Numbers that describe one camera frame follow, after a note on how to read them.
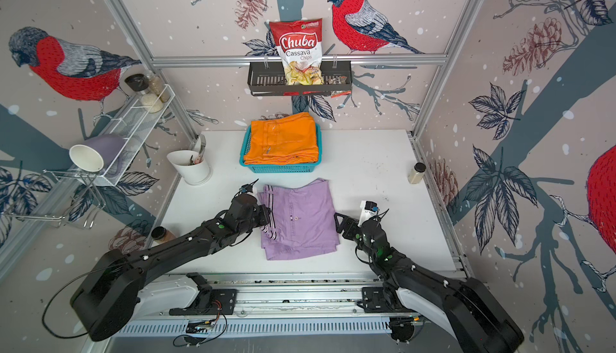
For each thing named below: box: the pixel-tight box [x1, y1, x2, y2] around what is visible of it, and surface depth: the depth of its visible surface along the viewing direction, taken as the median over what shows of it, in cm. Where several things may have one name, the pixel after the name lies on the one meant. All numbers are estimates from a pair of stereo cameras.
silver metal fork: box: [194, 133, 207, 163], surface depth 103 cm
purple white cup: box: [68, 133, 127, 173], surface depth 64 cm
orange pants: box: [243, 112, 319, 165], surface depth 106 cm
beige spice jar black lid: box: [407, 162, 427, 185], surface depth 98 cm
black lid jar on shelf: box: [124, 73, 150, 92], surface depth 81 cm
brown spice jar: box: [150, 226, 176, 244], surface depth 80 cm
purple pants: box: [256, 178, 341, 261], surface depth 89 cm
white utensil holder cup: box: [166, 150, 211, 186], surface depth 100 cm
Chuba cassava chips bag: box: [268, 17, 325, 86], surface depth 83 cm
